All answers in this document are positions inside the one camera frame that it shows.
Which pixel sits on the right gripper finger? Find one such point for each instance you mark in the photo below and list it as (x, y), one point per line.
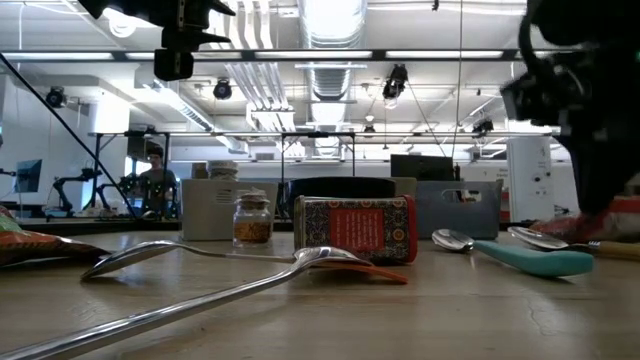
(600, 175)

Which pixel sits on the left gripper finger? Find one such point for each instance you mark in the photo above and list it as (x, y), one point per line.
(217, 9)
(173, 64)

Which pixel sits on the red snack packet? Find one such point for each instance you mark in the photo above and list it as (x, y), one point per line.
(620, 222)

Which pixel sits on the white-lidded spice shaker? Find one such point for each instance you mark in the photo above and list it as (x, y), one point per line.
(223, 171)

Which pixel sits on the small cork-stoppered glass jar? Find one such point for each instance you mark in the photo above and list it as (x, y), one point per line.
(251, 230)

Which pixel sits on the orange snack packet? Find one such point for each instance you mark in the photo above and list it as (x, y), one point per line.
(40, 245)

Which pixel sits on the green and pink snack packet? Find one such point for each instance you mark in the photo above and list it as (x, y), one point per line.
(7, 223)

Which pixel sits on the long silver spoon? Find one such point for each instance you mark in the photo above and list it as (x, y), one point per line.
(150, 312)

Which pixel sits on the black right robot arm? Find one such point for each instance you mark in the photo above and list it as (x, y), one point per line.
(590, 20)

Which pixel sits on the black background robot arm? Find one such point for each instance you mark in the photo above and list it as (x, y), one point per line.
(75, 182)
(122, 187)

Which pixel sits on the black ceiling spotlight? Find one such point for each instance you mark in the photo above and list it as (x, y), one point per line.
(483, 126)
(223, 89)
(55, 97)
(395, 82)

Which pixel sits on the white pillar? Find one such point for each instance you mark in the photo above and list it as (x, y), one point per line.
(530, 180)

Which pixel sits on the person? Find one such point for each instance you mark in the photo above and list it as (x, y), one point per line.
(157, 185)

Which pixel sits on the light grey plastic bin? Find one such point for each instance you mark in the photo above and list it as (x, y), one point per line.
(205, 215)

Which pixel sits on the dark grey plastic bin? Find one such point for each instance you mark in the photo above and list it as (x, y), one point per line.
(450, 220)

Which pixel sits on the wide dark monitor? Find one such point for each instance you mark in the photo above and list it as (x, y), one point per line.
(422, 167)

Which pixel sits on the small blue-lit monitor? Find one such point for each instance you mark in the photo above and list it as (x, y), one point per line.
(28, 176)

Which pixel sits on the red and black bowl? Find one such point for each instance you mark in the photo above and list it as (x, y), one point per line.
(340, 187)

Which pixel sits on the silver ventilation duct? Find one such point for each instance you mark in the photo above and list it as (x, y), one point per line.
(332, 30)

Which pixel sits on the black background workstation frame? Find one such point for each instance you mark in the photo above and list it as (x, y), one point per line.
(318, 134)

